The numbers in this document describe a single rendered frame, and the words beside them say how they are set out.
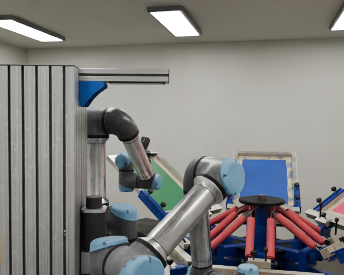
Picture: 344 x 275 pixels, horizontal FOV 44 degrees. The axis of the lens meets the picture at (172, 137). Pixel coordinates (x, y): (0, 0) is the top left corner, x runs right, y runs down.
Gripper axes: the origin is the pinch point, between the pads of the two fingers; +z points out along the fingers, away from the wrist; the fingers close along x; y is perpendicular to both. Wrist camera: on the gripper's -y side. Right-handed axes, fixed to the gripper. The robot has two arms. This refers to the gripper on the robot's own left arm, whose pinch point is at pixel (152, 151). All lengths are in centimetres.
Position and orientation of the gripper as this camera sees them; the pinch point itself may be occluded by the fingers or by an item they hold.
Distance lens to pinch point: 236.6
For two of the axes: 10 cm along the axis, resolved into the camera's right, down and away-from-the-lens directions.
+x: 9.1, 1.6, -3.8
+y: -1.3, 9.9, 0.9
